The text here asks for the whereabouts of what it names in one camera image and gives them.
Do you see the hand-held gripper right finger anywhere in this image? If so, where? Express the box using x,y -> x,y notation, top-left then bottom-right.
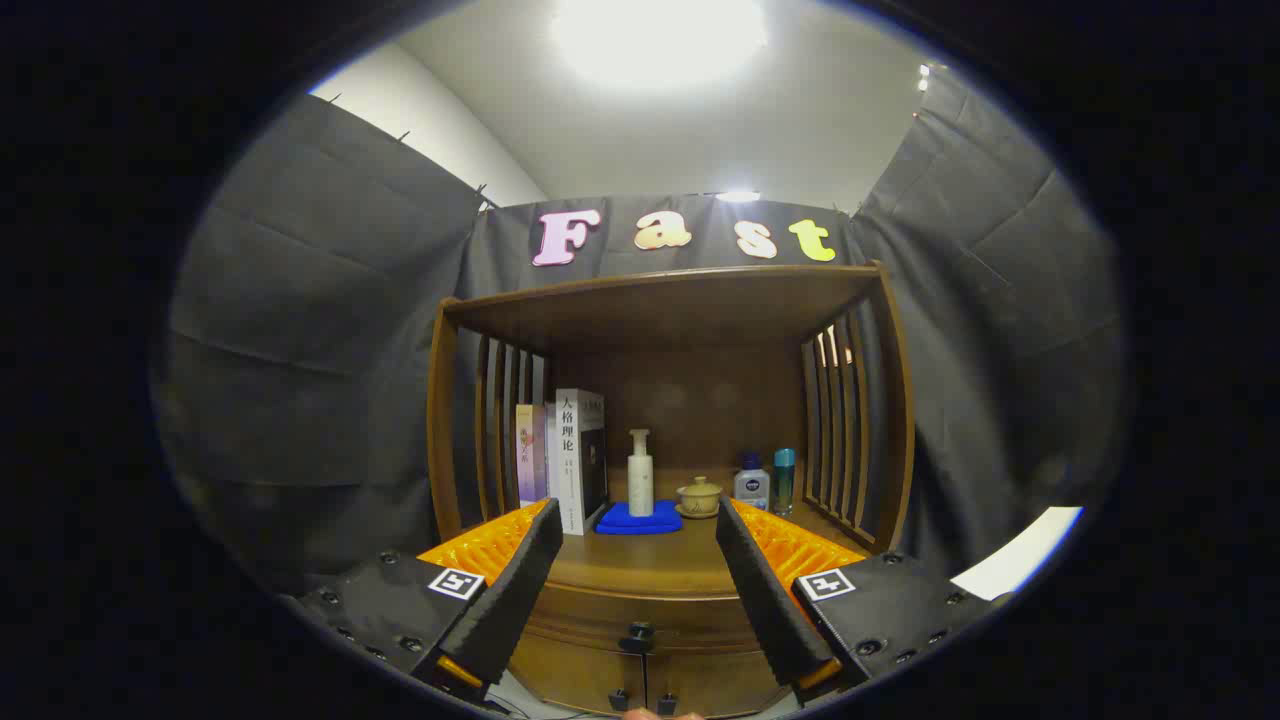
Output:
714,497 -> 1013,706

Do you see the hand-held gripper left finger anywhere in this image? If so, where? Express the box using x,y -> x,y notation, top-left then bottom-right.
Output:
285,497 -> 566,706

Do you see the wooden drawer with black knob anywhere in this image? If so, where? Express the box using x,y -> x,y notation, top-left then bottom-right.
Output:
520,590 -> 791,659

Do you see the wooden countertop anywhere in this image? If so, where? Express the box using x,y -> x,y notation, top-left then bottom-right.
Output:
540,468 -> 881,601

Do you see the brown wooden cabinet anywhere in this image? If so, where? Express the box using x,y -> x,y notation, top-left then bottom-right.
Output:
427,262 -> 916,719

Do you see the white bottle with blue cap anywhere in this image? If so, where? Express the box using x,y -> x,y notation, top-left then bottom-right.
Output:
733,452 -> 771,512

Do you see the yellow lidded teacup with saucer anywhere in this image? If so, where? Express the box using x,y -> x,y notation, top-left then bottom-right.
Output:
676,476 -> 723,520

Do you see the pink purple book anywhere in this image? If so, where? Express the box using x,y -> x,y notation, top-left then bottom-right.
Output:
516,404 -> 549,506

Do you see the thick black and white book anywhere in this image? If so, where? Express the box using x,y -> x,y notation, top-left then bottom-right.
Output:
555,388 -> 609,537

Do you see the blue folded cloth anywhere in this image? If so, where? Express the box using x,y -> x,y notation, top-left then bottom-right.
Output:
595,499 -> 684,536

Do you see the white pump bottle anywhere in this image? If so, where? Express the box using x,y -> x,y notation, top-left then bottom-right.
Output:
628,429 -> 655,518

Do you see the black backdrop cloth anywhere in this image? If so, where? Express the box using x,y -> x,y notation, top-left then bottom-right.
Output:
150,75 -> 1131,601

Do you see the large ceiling light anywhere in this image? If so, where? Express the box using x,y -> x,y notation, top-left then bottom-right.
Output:
548,0 -> 769,93

